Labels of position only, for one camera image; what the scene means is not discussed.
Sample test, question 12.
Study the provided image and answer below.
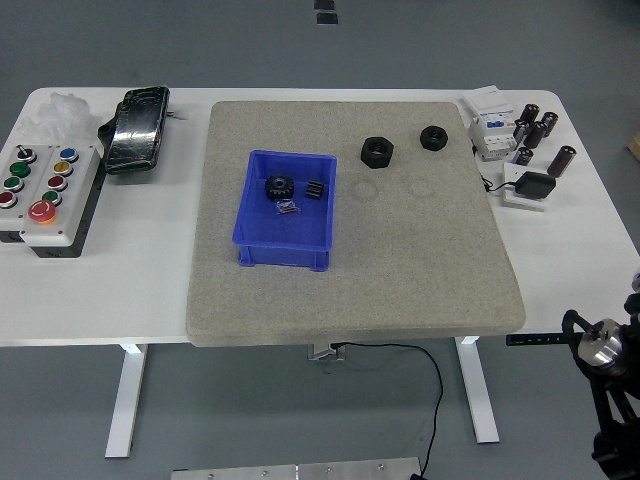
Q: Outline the large black gear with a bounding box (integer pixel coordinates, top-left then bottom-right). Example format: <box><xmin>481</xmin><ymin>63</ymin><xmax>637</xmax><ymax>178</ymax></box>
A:
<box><xmin>263</xmin><ymin>173</ymin><xmax>300</xmax><ymax>204</ymax></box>

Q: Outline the blue plastic box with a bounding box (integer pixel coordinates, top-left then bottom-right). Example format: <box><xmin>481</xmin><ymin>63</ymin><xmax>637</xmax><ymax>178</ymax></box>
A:
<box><xmin>231</xmin><ymin>148</ymin><xmax>337</xmax><ymax>272</ymax></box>

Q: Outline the small black hex nut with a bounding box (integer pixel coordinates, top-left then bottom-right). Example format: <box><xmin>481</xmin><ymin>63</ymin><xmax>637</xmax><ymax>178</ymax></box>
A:
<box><xmin>418</xmin><ymin>124</ymin><xmax>450</xmax><ymax>150</ymax></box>

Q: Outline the large black hex nut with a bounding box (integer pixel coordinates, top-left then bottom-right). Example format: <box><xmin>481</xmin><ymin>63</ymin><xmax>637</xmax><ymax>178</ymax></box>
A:
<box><xmin>359</xmin><ymin>135</ymin><xmax>397</xmax><ymax>170</ymax></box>

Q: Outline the white emergency-stop control box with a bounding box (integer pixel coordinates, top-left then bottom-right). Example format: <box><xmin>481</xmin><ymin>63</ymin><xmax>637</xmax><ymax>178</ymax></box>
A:
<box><xmin>19</xmin><ymin>144</ymin><xmax>104</xmax><ymax>260</ymax></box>

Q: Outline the white four-button control box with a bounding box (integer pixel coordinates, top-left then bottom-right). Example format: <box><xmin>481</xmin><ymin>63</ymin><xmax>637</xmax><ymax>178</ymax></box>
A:
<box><xmin>0</xmin><ymin>143</ymin><xmax>51</xmax><ymax>245</ymax></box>

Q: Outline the black table control panel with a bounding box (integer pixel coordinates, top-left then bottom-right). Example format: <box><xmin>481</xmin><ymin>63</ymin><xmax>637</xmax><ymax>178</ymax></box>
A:
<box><xmin>505</xmin><ymin>333</ymin><xmax>570</xmax><ymax>347</ymax></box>

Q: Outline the white table leg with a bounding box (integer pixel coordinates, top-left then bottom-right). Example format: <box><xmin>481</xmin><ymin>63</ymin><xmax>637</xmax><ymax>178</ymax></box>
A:
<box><xmin>453</xmin><ymin>335</ymin><xmax>501</xmax><ymax>445</ymax></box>
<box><xmin>103</xmin><ymin>343</ymin><xmax>149</xmax><ymax>459</ymax></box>

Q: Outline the white circuit breaker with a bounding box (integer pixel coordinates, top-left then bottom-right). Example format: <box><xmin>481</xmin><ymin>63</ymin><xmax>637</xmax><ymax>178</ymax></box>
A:
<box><xmin>459</xmin><ymin>84</ymin><xmax>519</xmax><ymax>162</ymax></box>

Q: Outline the grey-brown mat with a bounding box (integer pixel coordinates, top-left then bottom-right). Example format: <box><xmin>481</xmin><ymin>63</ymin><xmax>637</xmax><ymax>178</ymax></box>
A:
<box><xmin>185</xmin><ymin>100</ymin><xmax>529</xmax><ymax>347</ymax></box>

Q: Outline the black film-wrapped pedal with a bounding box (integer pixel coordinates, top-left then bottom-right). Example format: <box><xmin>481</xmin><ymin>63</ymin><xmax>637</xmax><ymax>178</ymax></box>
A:
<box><xmin>96</xmin><ymin>85</ymin><xmax>171</xmax><ymax>176</ymax></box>

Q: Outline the clear plastic wrap bundle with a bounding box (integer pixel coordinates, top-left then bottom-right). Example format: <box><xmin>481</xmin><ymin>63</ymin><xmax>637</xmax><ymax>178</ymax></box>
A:
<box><xmin>18</xmin><ymin>91</ymin><xmax>99</xmax><ymax>146</ymax></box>

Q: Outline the black floor cable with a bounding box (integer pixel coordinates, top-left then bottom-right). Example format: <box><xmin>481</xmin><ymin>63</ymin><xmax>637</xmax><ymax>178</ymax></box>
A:
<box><xmin>329</xmin><ymin>341</ymin><xmax>445</xmax><ymax>480</ymax></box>

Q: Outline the grey metal table bracket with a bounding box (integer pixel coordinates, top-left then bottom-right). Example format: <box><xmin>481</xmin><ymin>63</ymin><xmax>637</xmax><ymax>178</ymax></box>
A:
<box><xmin>307</xmin><ymin>342</ymin><xmax>347</xmax><ymax>362</ymax></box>

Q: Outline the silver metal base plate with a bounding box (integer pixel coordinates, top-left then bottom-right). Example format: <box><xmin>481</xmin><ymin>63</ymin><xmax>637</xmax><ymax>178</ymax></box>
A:
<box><xmin>170</xmin><ymin>456</ymin><xmax>424</xmax><ymax>480</ymax></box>

